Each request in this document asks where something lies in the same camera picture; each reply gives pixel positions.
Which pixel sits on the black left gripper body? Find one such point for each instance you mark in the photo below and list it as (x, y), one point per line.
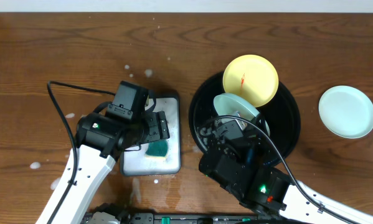
(160, 126)

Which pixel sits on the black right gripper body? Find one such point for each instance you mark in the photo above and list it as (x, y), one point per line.
(253, 140)

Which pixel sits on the green yellow sponge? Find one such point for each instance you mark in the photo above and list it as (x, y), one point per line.
(157, 149)

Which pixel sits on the light blue plate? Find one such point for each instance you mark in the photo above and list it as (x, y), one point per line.
(231, 104)

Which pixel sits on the yellow plate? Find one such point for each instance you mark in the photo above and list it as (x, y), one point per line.
(251, 77)

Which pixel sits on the pale green plate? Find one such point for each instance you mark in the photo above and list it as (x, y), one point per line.
(346, 112)

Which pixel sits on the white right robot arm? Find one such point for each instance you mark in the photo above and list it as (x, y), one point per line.
(268, 191)

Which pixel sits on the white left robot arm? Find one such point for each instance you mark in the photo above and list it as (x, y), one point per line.
(99, 143)

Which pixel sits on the black round tray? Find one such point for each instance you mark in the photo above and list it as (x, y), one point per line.
(280, 119)

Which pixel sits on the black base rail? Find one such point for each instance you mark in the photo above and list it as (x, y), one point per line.
(111, 213)

